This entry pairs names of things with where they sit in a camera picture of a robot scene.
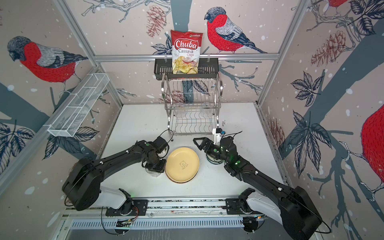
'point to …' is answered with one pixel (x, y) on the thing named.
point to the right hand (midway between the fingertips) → (194, 145)
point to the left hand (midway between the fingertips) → (162, 171)
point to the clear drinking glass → (153, 173)
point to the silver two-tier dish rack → (192, 105)
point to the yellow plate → (182, 165)
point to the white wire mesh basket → (67, 122)
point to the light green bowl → (213, 160)
